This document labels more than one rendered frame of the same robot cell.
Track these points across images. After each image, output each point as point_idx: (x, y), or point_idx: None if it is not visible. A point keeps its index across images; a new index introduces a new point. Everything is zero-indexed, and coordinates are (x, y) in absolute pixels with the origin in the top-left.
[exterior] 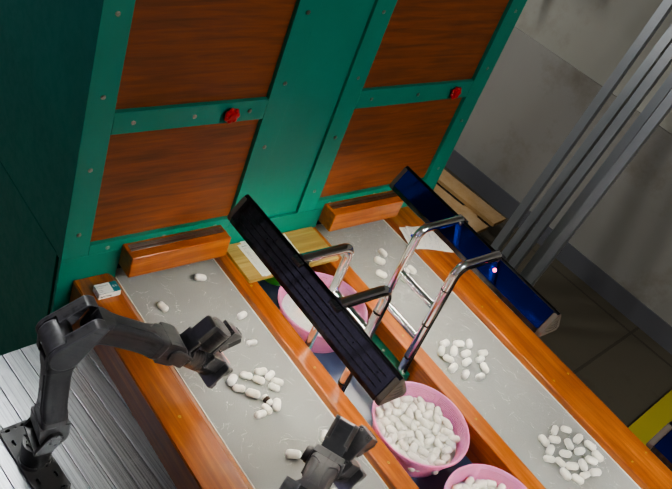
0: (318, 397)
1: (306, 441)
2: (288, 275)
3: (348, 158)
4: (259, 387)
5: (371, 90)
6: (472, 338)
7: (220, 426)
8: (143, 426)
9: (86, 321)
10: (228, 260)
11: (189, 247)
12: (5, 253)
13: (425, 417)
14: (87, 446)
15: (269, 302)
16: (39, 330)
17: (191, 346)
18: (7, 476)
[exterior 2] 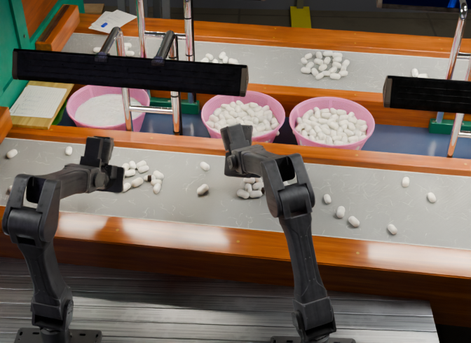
0: (173, 152)
1: (198, 178)
2: (104, 74)
3: None
4: (134, 177)
5: None
6: (206, 53)
7: (144, 214)
8: (95, 262)
9: (32, 194)
10: (15, 128)
11: None
12: None
13: (238, 111)
14: (77, 305)
15: (76, 128)
16: (9, 227)
17: (97, 165)
18: None
